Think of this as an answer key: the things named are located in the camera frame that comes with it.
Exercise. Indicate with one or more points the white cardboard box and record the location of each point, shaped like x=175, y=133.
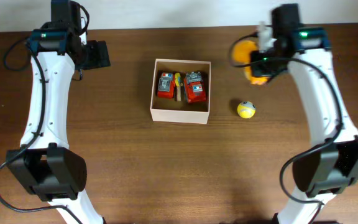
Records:
x=171, y=110

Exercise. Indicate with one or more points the yellow wooden rattle drum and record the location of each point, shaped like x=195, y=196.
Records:
x=178, y=84

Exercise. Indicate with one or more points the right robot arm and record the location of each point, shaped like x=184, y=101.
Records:
x=331, y=164

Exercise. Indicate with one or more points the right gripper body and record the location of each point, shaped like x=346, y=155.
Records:
x=263, y=62

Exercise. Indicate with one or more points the red toy fire truck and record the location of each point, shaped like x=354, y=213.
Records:
x=194, y=88

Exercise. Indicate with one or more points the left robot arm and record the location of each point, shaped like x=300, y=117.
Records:
x=44, y=164

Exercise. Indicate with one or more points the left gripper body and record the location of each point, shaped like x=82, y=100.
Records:
x=96, y=58

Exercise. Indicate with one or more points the yellow grey ball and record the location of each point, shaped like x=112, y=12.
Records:
x=246, y=109

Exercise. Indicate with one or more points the small red toy car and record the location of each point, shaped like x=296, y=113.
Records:
x=166, y=85

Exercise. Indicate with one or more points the orange toy dinosaur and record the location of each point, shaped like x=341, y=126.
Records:
x=241, y=54

